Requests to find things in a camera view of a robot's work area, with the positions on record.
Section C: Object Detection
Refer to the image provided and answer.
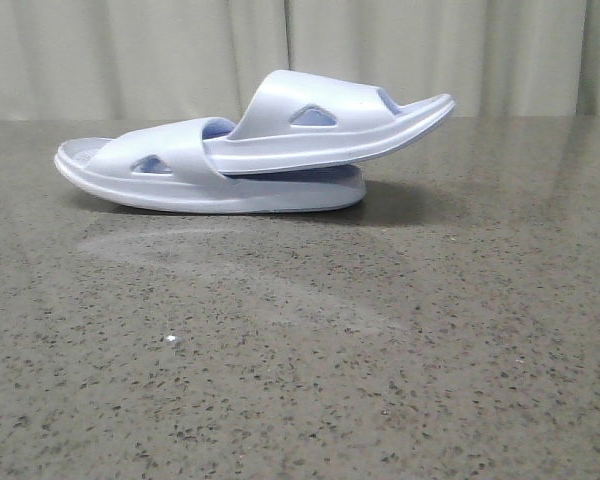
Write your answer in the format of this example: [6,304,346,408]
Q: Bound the light blue slipper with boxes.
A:
[204,70,455,175]
[54,117,366,214]

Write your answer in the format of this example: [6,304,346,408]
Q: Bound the beige curtain backdrop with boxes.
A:
[0,1,600,120]

